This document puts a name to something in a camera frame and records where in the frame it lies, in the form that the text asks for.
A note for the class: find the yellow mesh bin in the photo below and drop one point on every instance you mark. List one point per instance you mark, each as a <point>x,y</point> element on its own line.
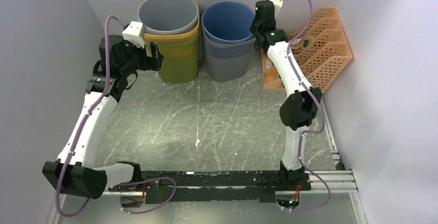
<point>175,38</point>

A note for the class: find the aluminium rail frame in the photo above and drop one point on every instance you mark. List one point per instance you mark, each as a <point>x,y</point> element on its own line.
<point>336,189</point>

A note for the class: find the light grey plastic bin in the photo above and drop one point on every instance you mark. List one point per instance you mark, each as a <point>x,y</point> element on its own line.
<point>168,17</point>

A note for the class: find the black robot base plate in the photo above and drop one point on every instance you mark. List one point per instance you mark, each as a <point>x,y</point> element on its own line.
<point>182,186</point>

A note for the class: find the olive green mesh bin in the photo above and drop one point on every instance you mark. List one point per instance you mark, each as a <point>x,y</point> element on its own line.
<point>181,61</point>

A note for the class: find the dark grey mesh bin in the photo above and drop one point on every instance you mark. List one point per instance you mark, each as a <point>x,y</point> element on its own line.
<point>225,62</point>

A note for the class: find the orange plastic file organizer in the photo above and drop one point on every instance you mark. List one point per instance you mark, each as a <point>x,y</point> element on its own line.
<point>322,50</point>

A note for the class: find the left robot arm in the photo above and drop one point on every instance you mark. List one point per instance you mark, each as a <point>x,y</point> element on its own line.
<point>74,172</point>

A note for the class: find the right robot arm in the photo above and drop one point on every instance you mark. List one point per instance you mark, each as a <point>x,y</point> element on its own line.
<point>303,101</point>

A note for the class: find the blue plastic bin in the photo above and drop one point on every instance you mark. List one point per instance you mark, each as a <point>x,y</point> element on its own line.
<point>227,22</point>

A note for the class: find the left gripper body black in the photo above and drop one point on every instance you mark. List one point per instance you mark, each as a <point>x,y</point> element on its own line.
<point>138,59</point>

